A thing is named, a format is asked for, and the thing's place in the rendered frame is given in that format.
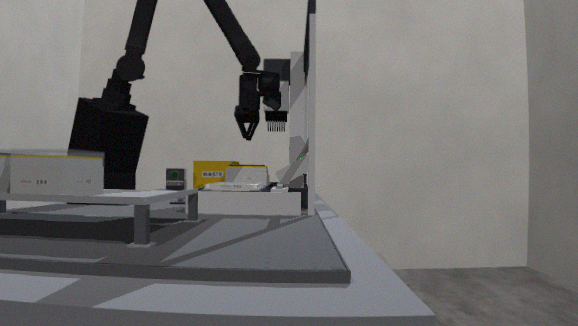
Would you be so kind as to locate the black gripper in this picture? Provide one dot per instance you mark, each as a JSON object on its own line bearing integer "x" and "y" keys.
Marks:
{"x": 245, "y": 117}

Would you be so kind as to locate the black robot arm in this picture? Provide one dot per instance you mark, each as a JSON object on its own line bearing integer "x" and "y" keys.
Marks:
{"x": 130, "y": 66}

